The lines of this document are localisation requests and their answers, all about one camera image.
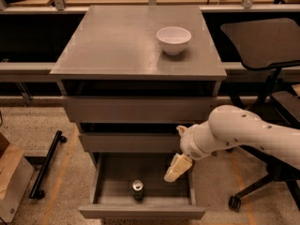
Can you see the bottom grey open drawer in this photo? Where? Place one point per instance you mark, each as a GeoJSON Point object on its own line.
{"type": "Point", "coordinates": [111, 195]}

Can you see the top grey drawer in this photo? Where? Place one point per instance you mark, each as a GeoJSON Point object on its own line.
{"type": "Point", "coordinates": [92, 101]}

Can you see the green soda can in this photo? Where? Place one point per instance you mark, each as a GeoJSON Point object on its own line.
{"type": "Point", "coordinates": [137, 188]}

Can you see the white ceramic bowl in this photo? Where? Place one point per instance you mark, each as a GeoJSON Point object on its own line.
{"type": "Point", "coordinates": [173, 40]}

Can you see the middle grey drawer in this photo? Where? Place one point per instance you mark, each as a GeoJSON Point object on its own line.
{"type": "Point", "coordinates": [130, 138]}

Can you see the black wheeled floor bar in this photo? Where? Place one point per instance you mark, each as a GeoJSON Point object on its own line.
{"type": "Point", "coordinates": [44, 163]}

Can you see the grey drawer cabinet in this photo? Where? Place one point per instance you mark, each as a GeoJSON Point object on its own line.
{"type": "Point", "coordinates": [120, 44]}

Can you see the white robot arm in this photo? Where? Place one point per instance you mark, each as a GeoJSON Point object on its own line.
{"type": "Point", "coordinates": [229, 126]}

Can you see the black office chair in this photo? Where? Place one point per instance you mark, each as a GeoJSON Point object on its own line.
{"type": "Point", "coordinates": [270, 45]}

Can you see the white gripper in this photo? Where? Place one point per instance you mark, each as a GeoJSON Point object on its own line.
{"type": "Point", "coordinates": [189, 144]}

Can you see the wooden box on floor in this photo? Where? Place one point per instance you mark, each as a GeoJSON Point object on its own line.
{"type": "Point", "coordinates": [15, 175]}

